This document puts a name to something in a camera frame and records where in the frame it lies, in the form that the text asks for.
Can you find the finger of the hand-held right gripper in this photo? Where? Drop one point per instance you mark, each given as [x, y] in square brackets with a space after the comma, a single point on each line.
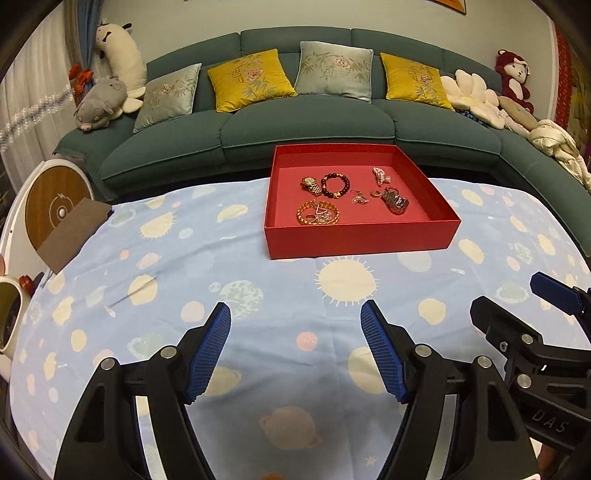
[489, 314]
[554, 286]

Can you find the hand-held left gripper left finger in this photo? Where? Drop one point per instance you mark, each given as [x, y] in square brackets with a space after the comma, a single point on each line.
[210, 350]

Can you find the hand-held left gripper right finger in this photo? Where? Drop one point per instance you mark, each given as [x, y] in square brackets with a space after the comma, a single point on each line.
[381, 350]

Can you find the red tray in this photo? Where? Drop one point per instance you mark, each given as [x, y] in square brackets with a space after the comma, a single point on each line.
[360, 240]

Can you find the gold pendant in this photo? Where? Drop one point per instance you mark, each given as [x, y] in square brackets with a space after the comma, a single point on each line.
[358, 199]

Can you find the gold watch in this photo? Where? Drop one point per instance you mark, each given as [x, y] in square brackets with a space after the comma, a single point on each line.
[308, 182]

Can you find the person's right hand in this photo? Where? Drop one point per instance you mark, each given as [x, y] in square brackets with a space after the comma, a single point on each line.
[549, 464]

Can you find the blue planet print tablecloth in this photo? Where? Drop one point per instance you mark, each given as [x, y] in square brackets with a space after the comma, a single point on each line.
[277, 286]

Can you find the cream blanket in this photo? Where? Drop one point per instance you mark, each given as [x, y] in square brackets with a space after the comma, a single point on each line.
[561, 143]

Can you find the brown plush cushion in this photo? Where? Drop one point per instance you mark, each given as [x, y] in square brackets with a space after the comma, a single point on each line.
[517, 108]

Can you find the brown cardboard sheet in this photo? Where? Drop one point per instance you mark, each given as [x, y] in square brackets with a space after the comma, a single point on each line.
[69, 235]

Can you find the blue patterned cloth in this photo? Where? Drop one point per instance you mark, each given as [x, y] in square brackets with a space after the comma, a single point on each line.
[471, 115]

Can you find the small red object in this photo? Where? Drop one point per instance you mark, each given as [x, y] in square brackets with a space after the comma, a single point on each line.
[26, 281]

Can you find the white rounded appliance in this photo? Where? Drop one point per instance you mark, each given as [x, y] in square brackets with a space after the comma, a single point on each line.
[21, 295]

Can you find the white flower cushion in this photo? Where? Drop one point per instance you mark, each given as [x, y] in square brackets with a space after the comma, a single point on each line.
[471, 90]

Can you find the red monkey plush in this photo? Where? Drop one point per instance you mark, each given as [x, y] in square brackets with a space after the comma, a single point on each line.
[515, 76]

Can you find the round wooden-top side table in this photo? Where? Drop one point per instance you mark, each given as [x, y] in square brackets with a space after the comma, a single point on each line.
[55, 194]

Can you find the green sofa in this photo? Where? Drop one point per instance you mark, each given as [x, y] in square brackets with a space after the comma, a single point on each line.
[304, 127]

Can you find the yellow embroidered cushion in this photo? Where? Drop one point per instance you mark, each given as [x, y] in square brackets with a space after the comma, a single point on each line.
[413, 81]
[249, 81]

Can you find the grey-green embroidered cushion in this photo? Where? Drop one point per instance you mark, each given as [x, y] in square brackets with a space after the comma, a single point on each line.
[168, 97]
[334, 69]

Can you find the grey pig plush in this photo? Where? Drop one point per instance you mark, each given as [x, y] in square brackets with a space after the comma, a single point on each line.
[101, 101]

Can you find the red knot ornament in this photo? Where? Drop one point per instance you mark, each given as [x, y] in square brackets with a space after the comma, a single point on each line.
[81, 76]

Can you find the white cow plush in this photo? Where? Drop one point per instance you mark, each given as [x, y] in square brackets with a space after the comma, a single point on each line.
[124, 57]

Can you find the white sheer curtain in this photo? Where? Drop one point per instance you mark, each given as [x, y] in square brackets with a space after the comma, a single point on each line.
[32, 92]

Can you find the blue curtain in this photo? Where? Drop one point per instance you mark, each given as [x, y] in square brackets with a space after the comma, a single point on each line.
[85, 27]

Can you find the red hanging wall ornament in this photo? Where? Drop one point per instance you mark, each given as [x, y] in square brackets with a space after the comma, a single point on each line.
[564, 69]

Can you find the orange wall picture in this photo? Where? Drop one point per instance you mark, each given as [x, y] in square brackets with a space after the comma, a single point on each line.
[450, 3]

